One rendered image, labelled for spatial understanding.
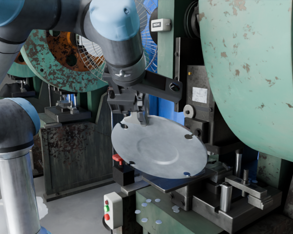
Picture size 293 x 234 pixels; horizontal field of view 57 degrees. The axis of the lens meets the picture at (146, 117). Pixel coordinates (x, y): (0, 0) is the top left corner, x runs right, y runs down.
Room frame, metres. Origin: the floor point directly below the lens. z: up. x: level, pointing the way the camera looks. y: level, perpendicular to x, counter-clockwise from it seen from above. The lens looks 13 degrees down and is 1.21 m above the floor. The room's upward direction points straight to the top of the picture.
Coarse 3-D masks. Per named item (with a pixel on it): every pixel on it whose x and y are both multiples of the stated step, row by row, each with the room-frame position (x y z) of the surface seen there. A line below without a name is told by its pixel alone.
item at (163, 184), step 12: (204, 168) 0.97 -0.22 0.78; (144, 180) 0.89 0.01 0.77; (156, 180) 0.87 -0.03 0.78; (168, 180) 0.87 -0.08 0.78; (180, 180) 0.87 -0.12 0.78; (192, 180) 0.87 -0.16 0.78; (168, 192) 0.81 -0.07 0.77; (180, 192) 0.91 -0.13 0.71; (192, 192) 0.90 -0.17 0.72; (180, 204) 0.90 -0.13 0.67
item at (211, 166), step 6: (210, 162) 1.04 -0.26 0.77; (216, 162) 1.03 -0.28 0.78; (222, 162) 1.03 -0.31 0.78; (210, 168) 0.97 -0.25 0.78; (216, 168) 0.97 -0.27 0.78; (222, 168) 0.97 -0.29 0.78; (216, 174) 0.94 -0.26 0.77; (222, 174) 0.96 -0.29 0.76; (228, 174) 0.98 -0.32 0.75; (216, 180) 0.94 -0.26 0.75; (222, 180) 0.96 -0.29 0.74
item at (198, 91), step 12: (192, 72) 1.01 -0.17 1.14; (204, 72) 0.96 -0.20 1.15; (192, 84) 1.01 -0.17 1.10; (204, 84) 0.96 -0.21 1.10; (192, 96) 1.01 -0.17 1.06; (204, 96) 0.96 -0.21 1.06; (192, 108) 0.99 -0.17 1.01; (204, 108) 0.96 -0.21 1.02; (192, 120) 0.96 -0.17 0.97; (204, 120) 0.96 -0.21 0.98; (192, 132) 0.96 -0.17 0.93; (204, 132) 0.93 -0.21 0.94; (216, 132) 0.93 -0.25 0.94; (228, 132) 0.97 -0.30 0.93; (216, 144) 0.93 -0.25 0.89
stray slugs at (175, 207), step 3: (252, 180) 1.02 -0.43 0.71; (255, 180) 1.02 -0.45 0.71; (147, 201) 0.96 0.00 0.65; (150, 201) 0.96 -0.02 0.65; (156, 201) 0.96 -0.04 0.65; (159, 201) 0.96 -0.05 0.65; (141, 204) 0.94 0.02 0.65; (144, 204) 0.94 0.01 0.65; (174, 207) 0.92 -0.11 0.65; (177, 207) 0.92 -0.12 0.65; (135, 210) 0.90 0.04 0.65; (138, 210) 0.89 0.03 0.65; (174, 210) 0.89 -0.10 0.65; (177, 210) 0.89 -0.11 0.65; (135, 213) 0.88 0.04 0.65; (138, 213) 0.88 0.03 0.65; (141, 219) 0.84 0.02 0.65; (144, 219) 0.84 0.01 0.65; (156, 222) 0.82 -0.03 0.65; (159, 222) 0.82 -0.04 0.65
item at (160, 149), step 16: (128, 128) 0.73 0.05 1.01; (144, 128) 0.71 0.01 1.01; (160, 128) 0.69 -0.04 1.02; (176, 128) 0.67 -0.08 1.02; (128, 144) 0.77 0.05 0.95; (144, 144) 0.76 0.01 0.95; (160, 144) 0.74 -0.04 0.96; (176, 144) 0.71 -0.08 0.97; (192, 144) 0.69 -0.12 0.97; (128, 160) 0.82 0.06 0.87; (144, 160) 0.80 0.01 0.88; (160, 160) 0.78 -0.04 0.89; (176, 160) 0.75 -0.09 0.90; (192, 160) 0.73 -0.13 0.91; (160, 176) 0.83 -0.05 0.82; (176, 176) 0.80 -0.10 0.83
